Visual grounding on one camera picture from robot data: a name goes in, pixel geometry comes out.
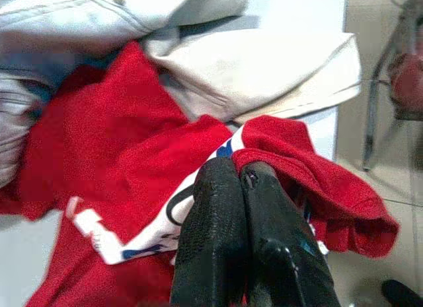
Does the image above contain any grey ribbed garment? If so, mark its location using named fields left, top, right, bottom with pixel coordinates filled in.
left=0, top=71, right=46, bottom=189

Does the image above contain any metal clothes rack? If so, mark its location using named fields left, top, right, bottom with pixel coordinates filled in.
left=361, top=0, right=423, bottom=173

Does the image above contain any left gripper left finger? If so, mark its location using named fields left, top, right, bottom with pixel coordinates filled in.
left=170, top=158, right=250, bottom=307

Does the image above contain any pale grey stitched garment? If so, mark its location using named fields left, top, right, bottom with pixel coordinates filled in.
left=0, top=0, right=250, bottom=77

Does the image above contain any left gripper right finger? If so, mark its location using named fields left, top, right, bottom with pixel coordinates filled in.
left=240, top=163, right=342, bottom=307

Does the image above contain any red shirt with white print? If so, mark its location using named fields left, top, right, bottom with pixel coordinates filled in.
left=0, top=41, right=401, bottom=307

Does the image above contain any beige folded garment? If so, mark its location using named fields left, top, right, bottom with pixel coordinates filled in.
left=144, top=29, right=363, bottom=123

